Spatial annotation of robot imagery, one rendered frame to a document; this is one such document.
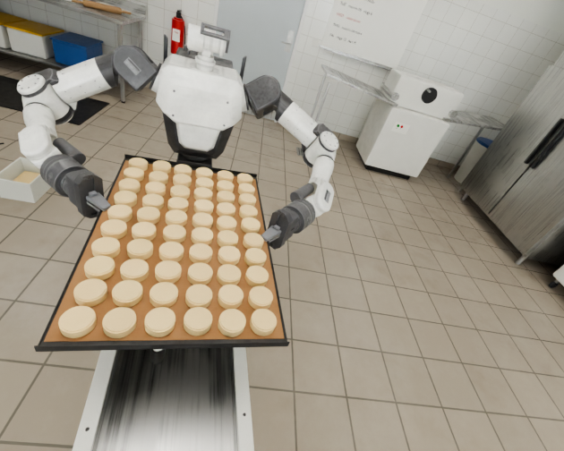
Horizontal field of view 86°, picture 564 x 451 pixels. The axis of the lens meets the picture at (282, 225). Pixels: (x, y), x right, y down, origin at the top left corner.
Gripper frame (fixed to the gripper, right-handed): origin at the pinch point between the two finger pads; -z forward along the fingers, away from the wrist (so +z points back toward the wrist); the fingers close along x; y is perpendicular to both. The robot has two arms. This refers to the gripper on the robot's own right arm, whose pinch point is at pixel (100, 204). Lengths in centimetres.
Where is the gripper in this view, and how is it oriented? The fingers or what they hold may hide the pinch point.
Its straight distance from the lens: 84.4
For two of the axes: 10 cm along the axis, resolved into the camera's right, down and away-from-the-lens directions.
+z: -7.9, -5.3, 3.2
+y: 5.6, -3.9, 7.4
